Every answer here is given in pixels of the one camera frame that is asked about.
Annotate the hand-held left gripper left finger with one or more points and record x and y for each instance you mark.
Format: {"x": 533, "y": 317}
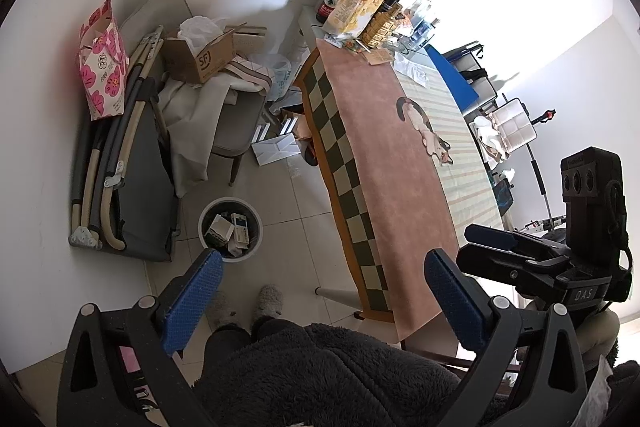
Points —
{"x": 197, "y": 292}

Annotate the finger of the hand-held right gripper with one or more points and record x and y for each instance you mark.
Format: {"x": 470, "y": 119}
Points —
{"x": 492, "y": 237}
{"x": 490, "y": 262}

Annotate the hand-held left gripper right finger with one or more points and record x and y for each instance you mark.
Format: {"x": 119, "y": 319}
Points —
{"x": 455, "y": 292}

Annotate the white trash bin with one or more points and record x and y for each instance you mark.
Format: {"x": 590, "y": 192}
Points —
{"x": 250, "y": 252}

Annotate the grey fluffy slipper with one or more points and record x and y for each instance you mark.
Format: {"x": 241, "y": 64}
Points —
{"x": 270, "y": 302}
{"x": 220, "y": 309}

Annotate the black tripod stand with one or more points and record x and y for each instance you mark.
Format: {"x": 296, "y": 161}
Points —
{"x": 542, "y": 187}

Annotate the white carton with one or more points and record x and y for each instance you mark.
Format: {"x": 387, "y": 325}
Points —
{"x": 218, "y": 229}

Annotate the folded grey camp bed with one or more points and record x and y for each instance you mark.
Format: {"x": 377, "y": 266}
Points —
{"x": 140, "y": 187}

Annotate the pink tablecloth with cat print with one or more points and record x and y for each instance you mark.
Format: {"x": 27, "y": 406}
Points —
{"x": 390, "y": 157}

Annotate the white flat box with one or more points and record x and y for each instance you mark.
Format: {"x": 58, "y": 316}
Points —
{"x": 275, "y": 149}

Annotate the beige cloth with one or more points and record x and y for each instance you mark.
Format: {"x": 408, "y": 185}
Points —
{"x": 195, "y": 117}

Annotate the grey chair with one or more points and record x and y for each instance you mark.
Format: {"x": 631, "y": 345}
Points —
{"x": 240, "y": 122}

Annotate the clear water bottles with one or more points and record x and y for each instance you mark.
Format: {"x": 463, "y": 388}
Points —
{"x": 422, "y": 22}

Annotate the clear plastic bag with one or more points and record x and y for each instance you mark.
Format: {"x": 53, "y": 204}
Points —
{"x": 275, "y": 77}

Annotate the brown cardboard box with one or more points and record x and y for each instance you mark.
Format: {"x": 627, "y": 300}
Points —
{"x": 200, "y": 57}

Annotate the gold patterned box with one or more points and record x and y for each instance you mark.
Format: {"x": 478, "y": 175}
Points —
{"x": 382, "y": 27}

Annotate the pink floral paper bag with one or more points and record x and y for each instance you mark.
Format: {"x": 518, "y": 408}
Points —
{"x": 102, "y": 67}

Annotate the white plastic bag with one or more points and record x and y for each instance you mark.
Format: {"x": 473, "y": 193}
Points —
{"x": 200, "y": 29}

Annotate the yellow snack bag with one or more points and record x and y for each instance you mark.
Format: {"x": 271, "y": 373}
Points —
{"x": 357, "y": 7}

